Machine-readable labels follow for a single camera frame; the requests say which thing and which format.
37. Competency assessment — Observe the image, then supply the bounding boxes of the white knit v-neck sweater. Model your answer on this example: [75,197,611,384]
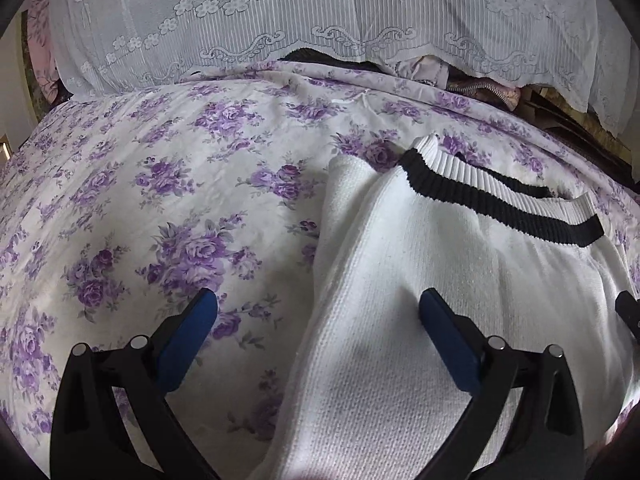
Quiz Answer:
[254,136,639,479]

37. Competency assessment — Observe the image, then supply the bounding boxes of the white lace cover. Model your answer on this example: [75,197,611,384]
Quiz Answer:
[50,0,639,134]

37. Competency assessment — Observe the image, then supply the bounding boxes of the purple floral bed sheet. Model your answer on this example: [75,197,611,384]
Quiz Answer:
[1,63,639,479]

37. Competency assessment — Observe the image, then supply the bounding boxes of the folded blankets under lace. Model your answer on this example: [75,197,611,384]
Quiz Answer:
[284,48,636,186]

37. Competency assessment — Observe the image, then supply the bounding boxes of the pink floral fabric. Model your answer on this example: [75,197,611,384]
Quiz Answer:
[26,0,60,104]

